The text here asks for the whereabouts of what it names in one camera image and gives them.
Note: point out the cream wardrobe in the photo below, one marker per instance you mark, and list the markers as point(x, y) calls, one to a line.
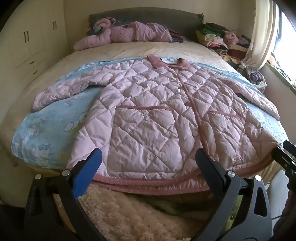
point(30, 46)

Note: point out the pile of folded clothes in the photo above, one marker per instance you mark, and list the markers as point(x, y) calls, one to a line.
point(217, 40)

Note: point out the blue cartoon print blanket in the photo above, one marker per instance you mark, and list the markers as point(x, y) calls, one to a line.
point(50, 129)

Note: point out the bed with cream sheet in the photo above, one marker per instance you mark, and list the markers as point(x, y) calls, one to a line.
point(185, 49)

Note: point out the crumpled pink duvet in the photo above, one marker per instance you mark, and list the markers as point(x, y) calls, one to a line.
point(129, 33)

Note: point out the green cloth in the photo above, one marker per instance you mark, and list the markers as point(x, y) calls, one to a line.
point(166, 204)

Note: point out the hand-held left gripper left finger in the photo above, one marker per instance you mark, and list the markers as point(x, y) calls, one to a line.
point(86, 172)

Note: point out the pink quilted coat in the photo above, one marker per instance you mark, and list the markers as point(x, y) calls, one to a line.
point(150, 104)

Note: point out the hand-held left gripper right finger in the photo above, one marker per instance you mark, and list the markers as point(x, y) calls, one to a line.
point(209, 172)

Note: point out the cream curtain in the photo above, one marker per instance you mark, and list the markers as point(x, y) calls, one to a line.
point(261, 41)

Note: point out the bag with purple clothes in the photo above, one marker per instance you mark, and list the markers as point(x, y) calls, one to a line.
point(255, 77)

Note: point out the window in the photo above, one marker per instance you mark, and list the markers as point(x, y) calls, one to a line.
point(288, 39)

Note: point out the fluffy beige rug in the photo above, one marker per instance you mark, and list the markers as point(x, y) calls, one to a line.
point(115, 215)

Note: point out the grey padded headboard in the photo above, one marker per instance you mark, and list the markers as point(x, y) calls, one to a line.
point(173, 20)

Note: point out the striped multicolour cloth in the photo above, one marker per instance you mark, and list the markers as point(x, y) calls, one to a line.
point(177, 37)

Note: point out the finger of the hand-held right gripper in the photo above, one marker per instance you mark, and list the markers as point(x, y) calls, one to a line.
point(288, 160)

